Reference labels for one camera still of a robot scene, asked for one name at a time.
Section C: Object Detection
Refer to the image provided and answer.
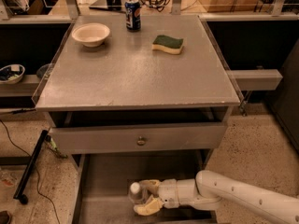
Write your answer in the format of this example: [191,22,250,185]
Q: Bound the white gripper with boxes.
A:
[134,179,179,216]

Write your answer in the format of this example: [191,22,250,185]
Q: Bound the clear plastic water bottle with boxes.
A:
[128,182,149,204]

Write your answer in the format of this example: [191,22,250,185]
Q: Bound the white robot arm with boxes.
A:
[129,170,299,224]

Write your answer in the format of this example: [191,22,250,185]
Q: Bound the round brass drawer knob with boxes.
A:
[136,136,147,146]

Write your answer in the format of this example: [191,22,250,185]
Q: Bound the grey open middle drawer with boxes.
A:
[72,150,217,224]

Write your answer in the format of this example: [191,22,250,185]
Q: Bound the grey top drawer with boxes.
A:
[50,122,227,154]

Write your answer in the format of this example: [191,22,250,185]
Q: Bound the grey drawer cabinet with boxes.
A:
[35,14,241,224]

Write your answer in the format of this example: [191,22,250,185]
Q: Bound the black bar with wheel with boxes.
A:
[13,130,48,204]

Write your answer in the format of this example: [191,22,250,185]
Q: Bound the grey side shelf beam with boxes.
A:
[227,69,282,91]

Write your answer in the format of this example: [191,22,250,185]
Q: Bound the green yellow sponge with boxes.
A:
[151,35,183,55]

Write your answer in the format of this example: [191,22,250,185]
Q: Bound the white paper bowl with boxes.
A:
[72,23,110,48]

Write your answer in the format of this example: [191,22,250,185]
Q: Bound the white bowl with items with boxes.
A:
[0,64,25,84]

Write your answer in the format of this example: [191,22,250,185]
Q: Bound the blue pepsi soda can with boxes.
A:
[125,0,141,32]

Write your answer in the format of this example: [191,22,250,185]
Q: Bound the black monitor stand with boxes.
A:
[89,0,125,12]

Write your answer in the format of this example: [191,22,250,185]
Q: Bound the black floor cable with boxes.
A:
[0,119,62,224]

